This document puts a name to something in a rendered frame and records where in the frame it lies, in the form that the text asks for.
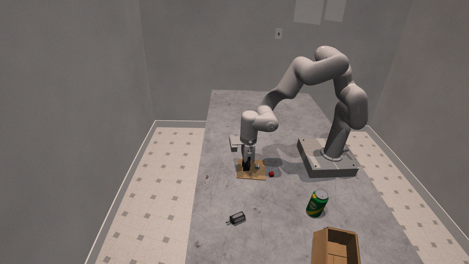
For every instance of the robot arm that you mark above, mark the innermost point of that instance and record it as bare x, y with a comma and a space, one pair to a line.
351, 111

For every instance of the tan mat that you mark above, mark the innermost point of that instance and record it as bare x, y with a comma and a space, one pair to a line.
254, 174

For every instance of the green soda can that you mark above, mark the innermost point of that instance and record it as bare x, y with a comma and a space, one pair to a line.
317, 202

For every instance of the open brown cardboard box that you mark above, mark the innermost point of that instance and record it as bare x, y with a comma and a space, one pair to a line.
335, 246

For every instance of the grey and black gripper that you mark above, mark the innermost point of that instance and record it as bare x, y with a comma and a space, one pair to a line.
248, 153

